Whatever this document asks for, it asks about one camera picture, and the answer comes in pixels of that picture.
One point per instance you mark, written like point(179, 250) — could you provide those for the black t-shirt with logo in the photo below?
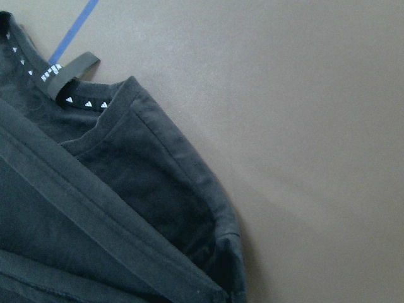
point(103, 199)

